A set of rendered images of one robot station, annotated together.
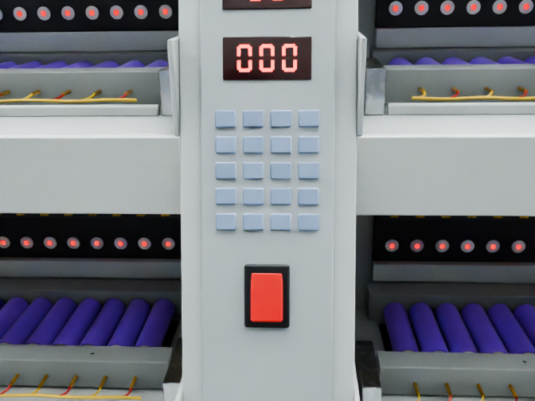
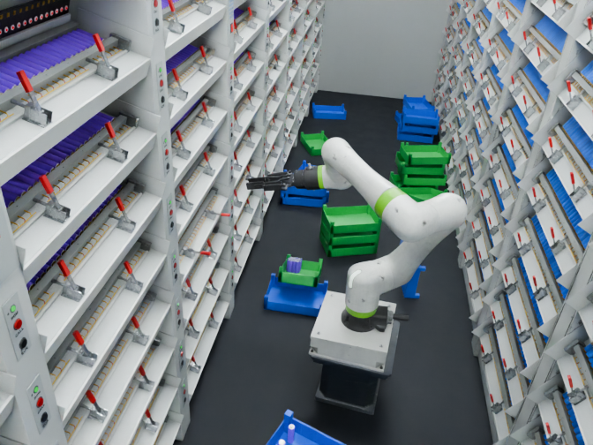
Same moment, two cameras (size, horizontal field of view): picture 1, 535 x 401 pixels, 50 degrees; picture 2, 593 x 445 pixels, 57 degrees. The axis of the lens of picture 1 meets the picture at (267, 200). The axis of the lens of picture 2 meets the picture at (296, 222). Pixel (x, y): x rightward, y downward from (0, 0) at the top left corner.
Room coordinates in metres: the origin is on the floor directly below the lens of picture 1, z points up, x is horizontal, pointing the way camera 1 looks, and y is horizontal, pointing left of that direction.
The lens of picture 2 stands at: (-0.11, 2.03, 1.84)
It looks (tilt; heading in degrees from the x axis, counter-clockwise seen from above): 32 degrees down; 274
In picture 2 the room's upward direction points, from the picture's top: 4 degrees clockwise
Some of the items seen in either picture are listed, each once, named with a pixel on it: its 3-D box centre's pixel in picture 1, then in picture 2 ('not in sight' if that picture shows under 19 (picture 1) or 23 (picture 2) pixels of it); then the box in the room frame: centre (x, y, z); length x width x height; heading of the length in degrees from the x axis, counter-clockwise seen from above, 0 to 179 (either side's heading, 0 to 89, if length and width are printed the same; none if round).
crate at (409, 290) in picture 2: not in sight; (409, 266); (-0.59, -0.42, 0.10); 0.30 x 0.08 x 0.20; 95
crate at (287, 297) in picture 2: not in sight; (296, 294); (0.00, -0.14, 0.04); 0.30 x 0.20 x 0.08; 177
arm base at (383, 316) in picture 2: not in sight; (374, 315); (-0.34, 0.38, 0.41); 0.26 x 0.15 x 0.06; 175
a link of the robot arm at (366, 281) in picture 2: not in sight; (365, 287); (-0.29, 0.37, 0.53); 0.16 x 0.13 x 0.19; 38
